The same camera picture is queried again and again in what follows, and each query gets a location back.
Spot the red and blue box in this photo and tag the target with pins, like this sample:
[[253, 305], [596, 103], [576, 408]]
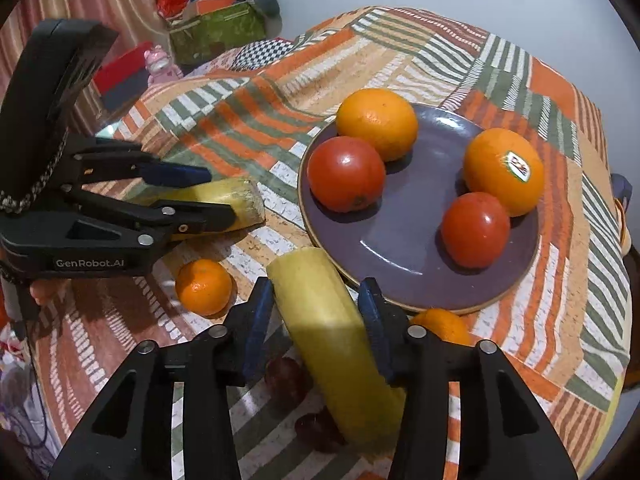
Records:
[[124, 79]]

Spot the red tomato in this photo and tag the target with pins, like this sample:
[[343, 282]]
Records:
[[474, 230], [346, 174]]

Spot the striped pink curtain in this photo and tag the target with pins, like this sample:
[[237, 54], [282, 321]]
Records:
[[136, 21]]

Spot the blue bag by bed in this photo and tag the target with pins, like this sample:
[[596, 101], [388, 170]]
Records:
[[622, 192]]

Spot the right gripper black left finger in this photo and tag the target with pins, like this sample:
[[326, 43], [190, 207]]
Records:
[[126, 431]]

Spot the small mandarin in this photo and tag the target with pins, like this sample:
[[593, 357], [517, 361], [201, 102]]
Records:
[[445, 325], [204, 287]]

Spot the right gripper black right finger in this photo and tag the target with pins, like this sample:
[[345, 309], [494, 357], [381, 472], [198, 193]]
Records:
[[505, 434]]

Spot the large orange with sticker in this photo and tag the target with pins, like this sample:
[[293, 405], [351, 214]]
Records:
[[502, 163]]

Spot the pink toy figure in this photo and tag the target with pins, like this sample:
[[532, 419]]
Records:
[[160, 66]]

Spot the purple ceramic plate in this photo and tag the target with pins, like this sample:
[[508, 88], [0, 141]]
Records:
[[397, 242]]

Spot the dark red grape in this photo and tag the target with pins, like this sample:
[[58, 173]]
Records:
[[320, 432], [287, 381]]

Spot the red plastic bag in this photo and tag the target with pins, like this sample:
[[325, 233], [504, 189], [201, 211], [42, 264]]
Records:
[[175, 0]]

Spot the left hand holding gripper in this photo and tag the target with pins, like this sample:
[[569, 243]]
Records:
[[43, 291]]

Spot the checkered cloth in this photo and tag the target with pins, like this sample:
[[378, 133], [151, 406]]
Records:
[[261, 53]]

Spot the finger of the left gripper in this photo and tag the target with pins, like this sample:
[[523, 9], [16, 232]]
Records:
[[94, 160], [104, 218]]

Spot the medium plain orange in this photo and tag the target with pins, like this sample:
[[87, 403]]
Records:
[[380, 117]]

